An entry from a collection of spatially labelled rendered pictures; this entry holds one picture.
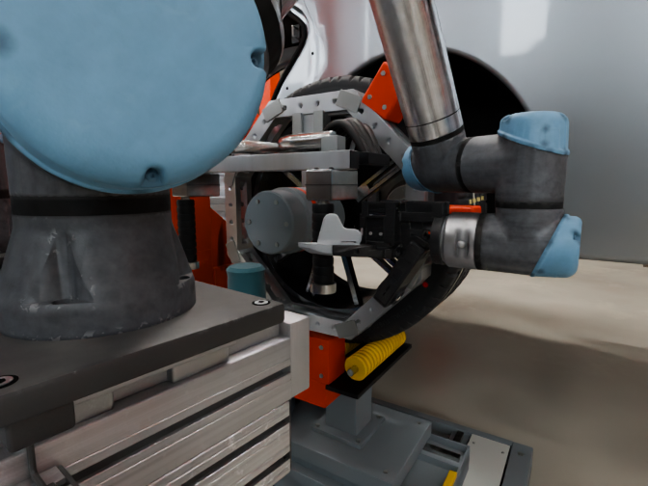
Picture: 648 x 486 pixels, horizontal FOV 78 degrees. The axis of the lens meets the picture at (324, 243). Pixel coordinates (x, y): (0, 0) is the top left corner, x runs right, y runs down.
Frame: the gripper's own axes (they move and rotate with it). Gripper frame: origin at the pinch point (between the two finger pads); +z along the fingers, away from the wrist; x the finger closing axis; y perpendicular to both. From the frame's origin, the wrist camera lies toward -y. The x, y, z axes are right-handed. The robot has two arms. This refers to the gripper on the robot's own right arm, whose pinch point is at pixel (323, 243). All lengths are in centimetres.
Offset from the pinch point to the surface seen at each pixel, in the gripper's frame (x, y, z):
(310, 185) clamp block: 1.5, 9.4, 1.5
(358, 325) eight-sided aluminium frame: -20.4, -21.3, 4.1
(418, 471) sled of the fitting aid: -43, -69, -3
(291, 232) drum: -6.0, 0.3, 11.2
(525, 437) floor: -99, -83, -25
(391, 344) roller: -36.0, -31.0, 2.8
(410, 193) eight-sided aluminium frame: -20.5, 7.8, -6.9
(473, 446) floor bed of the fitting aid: -72, -75, -12
